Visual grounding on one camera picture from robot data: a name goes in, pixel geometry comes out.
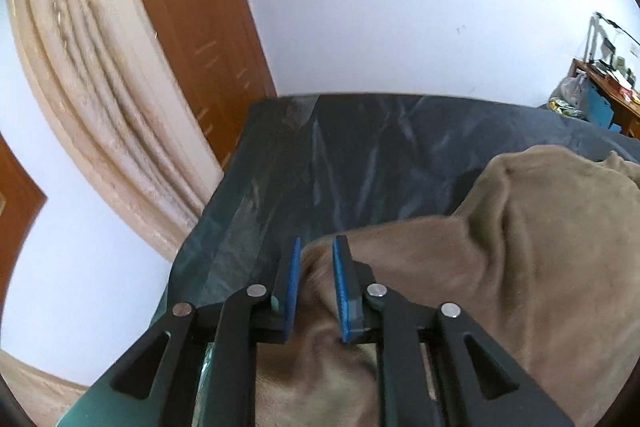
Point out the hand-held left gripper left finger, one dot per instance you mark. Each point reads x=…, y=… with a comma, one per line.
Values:
x=292, y=292

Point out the dark bed cover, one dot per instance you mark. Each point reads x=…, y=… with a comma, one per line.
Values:
x=350, y=157

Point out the brown fleece garment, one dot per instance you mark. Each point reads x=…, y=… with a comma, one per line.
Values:
x=500, y=287

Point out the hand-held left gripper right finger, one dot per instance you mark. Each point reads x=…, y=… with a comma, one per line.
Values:
x=345, y=292

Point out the wooden door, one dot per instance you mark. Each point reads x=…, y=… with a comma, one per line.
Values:
x=200, y=22

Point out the beige curtain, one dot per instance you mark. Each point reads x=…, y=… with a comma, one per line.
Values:
x=90, y=82

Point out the blue chair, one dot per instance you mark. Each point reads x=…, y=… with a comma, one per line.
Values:
x=600, y=107

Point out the wooden desk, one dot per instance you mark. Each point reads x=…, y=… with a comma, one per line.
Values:
x=617, y=92

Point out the white plastic bag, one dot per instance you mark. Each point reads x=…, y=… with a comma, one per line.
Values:
x=570, y=89

